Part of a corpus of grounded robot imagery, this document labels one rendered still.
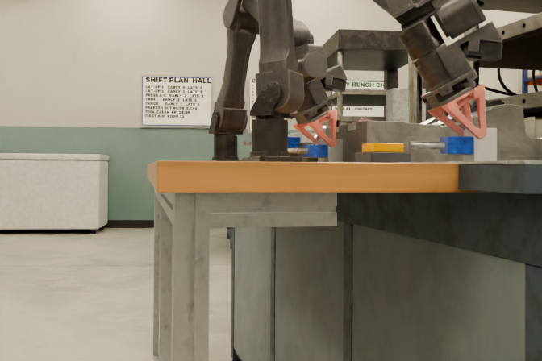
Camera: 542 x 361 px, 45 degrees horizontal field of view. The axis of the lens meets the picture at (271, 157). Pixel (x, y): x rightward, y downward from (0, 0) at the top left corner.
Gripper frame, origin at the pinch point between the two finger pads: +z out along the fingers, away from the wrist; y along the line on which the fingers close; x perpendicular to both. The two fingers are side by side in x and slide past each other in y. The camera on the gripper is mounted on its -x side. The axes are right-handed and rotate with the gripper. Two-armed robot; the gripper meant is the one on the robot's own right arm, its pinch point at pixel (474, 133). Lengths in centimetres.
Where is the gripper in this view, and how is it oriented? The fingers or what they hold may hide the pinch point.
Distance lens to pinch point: 108.9
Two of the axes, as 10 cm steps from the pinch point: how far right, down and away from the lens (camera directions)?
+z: 4.9, 8.7, 0.1
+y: -0.5, 0.2, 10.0
